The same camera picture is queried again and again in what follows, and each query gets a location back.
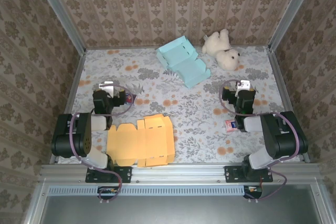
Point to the orange paper box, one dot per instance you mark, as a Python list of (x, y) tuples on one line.
[(141, 142)]

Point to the light blue paper box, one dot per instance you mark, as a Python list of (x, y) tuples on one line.
[(183, 64)]

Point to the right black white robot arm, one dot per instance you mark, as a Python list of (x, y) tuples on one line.
[(278, 134)]

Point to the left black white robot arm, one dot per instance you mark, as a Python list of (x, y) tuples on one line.
[(78, 134)]

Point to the small dark blue card box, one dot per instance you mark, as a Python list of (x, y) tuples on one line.
[(130, 99)]

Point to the black base connector box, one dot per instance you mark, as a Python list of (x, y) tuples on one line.
[(253, 191), (107, 191)]

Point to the small pink packet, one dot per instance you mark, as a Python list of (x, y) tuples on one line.
[(231, 125)]

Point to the white plush bear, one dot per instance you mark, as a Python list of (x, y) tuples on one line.
[(223, 53)]

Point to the floral table cloth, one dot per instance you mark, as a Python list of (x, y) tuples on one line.
[(183, 108)]

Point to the grey metal panel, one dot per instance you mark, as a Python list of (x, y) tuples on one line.
[(183, 211)]

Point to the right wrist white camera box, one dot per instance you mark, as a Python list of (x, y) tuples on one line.
[(244, 84)]

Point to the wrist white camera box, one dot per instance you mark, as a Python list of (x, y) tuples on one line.
[(244, 84), (106, 87)]

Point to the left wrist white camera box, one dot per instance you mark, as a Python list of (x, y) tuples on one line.
[(106, 87)]

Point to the aluminium table side rail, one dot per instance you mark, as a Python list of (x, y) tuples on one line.
[(72, 93), (286, 95)]

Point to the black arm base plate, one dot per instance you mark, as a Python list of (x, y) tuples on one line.
[(123, 174), (232, 174)]

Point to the aluminium corner post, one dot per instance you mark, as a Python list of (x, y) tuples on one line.
[(60, 14), (291, 11)]

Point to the long aluminium frame rail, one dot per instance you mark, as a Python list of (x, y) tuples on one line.
[(178, 172)]

